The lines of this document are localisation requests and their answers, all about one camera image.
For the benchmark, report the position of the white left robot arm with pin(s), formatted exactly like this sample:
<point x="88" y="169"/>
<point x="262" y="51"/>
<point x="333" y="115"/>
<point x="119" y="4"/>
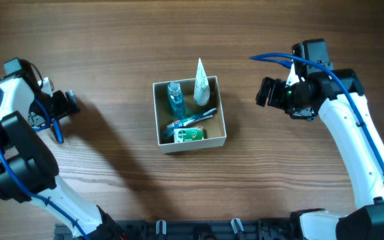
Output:
<point x="29" y="172"/>

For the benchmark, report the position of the blue liquid bottle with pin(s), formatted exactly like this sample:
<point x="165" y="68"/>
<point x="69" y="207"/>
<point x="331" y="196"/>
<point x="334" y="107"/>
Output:
<point x="176" y="99"/>

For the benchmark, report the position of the green soap packet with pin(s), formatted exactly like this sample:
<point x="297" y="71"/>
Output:
<point x="182" y="135"/>

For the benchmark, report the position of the white lotion tube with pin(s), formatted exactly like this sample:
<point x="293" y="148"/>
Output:
<point x="201" y="90"/>

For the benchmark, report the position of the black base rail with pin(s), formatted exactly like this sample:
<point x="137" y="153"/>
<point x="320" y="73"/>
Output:
<point x="272" y="228"/>

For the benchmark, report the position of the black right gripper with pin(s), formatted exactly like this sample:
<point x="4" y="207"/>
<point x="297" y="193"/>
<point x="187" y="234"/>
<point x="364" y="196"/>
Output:
<point x="275" y="94"/>

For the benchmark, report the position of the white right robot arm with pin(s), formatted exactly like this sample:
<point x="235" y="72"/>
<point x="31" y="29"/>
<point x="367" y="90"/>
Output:
<point x="315" y="89"/>

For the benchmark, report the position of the white cardboard box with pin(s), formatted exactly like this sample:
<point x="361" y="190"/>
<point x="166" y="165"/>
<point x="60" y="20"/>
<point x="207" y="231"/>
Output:
<point x="214" y="128"/>

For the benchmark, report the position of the small blue item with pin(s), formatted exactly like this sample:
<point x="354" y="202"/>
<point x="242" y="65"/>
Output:
<point x="169" y="132"/>

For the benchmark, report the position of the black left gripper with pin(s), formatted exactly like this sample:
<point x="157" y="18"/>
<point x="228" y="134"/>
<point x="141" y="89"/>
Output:
<point x="67" y="102"/>

